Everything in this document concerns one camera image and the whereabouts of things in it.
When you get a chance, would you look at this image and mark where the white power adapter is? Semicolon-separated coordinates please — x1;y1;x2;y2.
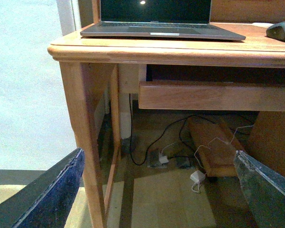
190;170;206;183

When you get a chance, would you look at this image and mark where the white floor cable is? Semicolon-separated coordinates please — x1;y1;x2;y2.
191;124;255;194

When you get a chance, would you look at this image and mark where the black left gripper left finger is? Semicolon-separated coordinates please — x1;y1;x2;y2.
0;148;85;228

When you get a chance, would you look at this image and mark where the black floor cable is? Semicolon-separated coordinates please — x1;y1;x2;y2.
128;93;247;166

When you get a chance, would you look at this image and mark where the small white flat object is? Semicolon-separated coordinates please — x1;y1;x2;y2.
251;22;273;28

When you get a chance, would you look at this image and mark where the dark grey computer mouse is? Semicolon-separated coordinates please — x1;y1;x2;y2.
266;21;285;42

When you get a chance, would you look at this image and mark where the wooden desk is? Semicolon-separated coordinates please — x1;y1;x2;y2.
47;0;285;228

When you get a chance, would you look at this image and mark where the grey open laptop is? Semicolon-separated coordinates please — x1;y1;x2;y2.
80;0;246;41

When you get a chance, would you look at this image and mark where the white plug in socket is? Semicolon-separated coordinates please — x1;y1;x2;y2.
159;152;169;164

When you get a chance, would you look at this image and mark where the wooden pull-out keyboard tray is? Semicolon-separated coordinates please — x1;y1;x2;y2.
138;80;285;112

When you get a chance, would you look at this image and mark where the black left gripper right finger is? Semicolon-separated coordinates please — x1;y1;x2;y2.
234;151;285;228

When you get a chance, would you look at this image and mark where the wooden footrest board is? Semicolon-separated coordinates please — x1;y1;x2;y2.
188;117;245;177

